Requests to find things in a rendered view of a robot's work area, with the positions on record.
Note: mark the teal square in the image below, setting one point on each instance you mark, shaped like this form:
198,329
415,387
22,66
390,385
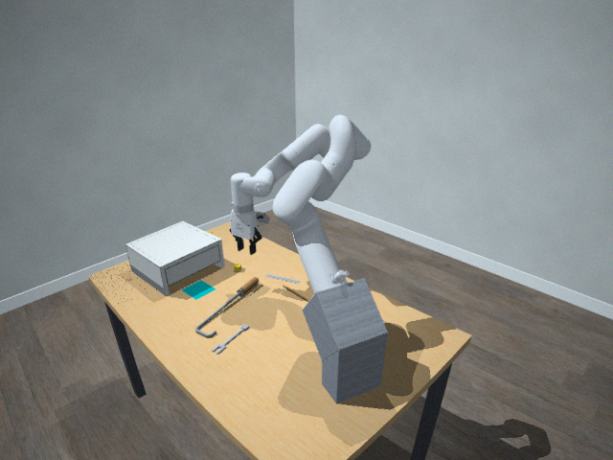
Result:
198,289

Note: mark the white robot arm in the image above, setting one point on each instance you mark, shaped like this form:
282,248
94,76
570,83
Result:
311,178

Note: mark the small grey cabinet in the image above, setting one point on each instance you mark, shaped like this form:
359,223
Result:
172,254

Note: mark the steel rod with brown wooden handle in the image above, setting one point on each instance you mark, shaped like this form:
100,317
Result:
240,292

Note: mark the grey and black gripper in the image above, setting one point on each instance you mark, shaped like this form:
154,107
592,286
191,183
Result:
243,226

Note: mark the grey wrench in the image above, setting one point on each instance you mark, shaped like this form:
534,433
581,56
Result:
243,328

